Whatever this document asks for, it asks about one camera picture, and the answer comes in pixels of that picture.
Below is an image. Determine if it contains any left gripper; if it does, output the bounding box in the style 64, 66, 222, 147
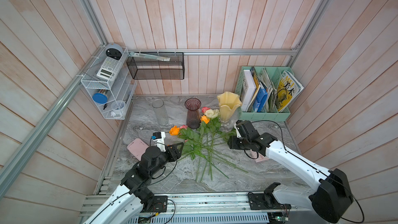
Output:
149, 142, 184, 176

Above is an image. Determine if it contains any round grey alarm clock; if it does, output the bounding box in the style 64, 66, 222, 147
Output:
105, 44, 123, 60

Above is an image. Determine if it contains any white desk calculator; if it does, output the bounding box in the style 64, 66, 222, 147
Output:
96, 57, 122, 81

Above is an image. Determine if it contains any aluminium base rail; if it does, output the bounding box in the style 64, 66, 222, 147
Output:
80, 192, 325, 224

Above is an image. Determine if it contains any white wire shelf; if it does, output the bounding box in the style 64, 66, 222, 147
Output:
81, 46, 137, 120

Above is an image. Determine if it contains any blue folder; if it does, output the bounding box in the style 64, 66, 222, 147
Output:
252, 83, 268, 113

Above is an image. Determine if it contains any white book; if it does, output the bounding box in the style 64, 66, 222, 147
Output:
240, 69, 256, 112

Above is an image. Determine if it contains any mint green file organizer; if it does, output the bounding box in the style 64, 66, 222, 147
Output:
235, 66, 294, 122

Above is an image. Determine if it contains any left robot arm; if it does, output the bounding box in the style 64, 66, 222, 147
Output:
85, 142, 184, 224

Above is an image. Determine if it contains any purple glass vase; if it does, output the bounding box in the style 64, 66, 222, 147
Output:
184, 98, 201, 130

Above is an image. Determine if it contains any clear glass vase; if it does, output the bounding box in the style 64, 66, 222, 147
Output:
152, 99, 169, 125

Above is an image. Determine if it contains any orange rose near vase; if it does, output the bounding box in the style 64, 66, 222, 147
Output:
200, 115, 214, 182

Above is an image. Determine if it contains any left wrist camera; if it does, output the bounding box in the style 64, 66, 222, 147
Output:
151, 132, 166, 152

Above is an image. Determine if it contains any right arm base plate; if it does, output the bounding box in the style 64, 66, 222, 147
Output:
247, 192, 291, 211

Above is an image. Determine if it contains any pink case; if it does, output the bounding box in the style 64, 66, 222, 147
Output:
127, 138, 149, 161

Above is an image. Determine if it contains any orange rose lower left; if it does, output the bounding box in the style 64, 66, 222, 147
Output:
181, 149, 249, 174

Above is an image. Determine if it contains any blue lid jar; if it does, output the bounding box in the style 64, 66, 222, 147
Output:
92, 89, 108, 104

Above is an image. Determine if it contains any yellow ruffled vase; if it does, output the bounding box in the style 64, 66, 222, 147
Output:
217, 91, 242, 127

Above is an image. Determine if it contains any black wire basket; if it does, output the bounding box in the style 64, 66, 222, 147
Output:
126, 51, 185, 80

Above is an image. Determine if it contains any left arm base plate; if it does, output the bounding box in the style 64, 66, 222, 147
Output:
141, 196, 168, 213

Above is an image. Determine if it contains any paper strip on basket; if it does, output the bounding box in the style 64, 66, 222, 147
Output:
129, 52, 171, 62

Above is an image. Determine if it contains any yellow magazine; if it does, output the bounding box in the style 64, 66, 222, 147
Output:
275, 70, 304, 113

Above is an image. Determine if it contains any white mug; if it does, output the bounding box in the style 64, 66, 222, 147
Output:
110, 100, 126, 118

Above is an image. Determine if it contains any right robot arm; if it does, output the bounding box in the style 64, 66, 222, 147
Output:
228, 120, 356, 224

